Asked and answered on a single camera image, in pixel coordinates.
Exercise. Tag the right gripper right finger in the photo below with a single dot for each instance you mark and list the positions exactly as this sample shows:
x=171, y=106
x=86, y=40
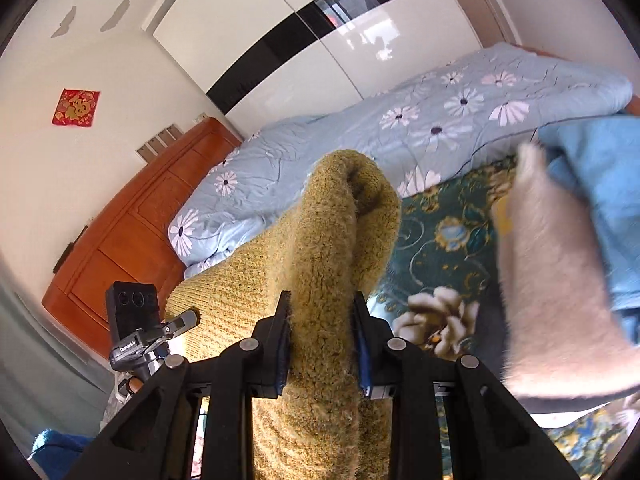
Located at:
x=455, y=407

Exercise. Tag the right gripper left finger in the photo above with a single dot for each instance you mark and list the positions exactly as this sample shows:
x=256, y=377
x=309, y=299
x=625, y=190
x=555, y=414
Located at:
x=195, y=411

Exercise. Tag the mustard yellow knit sweater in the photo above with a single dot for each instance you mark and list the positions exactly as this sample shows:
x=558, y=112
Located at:
x=331, y=246

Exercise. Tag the left hand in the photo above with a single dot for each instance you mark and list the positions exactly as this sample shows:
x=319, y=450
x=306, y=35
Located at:
x=132, y=385

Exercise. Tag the blue cloth on floor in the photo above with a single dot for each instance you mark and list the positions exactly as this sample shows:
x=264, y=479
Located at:
x=53, y=453

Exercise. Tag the orange wooden headboard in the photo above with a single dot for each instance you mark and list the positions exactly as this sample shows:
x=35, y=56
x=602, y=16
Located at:
x=128, y=240

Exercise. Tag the cream fleece folded garment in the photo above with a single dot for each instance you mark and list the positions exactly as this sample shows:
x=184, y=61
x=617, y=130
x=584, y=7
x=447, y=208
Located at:
x=564, y=342

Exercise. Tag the teal floral plush blanket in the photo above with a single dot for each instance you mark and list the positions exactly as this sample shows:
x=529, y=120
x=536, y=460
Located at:
x=443, y=259

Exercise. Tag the light blue floral duvet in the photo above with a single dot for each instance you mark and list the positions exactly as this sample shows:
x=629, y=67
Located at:
x=429, y=129

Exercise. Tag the white black striped wardrobe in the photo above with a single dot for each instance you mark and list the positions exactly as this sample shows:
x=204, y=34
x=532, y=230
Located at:
x=259, y=61

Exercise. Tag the grey wall switch panel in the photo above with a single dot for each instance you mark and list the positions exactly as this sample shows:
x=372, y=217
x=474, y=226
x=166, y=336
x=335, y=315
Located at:
x=155, y=146

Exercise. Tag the red paper wall decoration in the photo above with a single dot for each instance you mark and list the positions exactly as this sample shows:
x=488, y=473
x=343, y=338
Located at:
x=76, y=108

